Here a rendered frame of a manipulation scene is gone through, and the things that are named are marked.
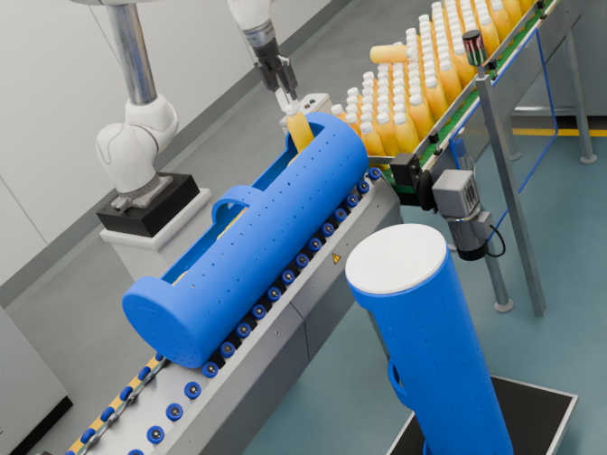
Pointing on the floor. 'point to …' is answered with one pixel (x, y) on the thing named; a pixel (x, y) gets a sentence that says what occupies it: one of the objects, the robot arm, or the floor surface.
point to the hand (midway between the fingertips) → (287, 100)
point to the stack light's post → (510, 191)
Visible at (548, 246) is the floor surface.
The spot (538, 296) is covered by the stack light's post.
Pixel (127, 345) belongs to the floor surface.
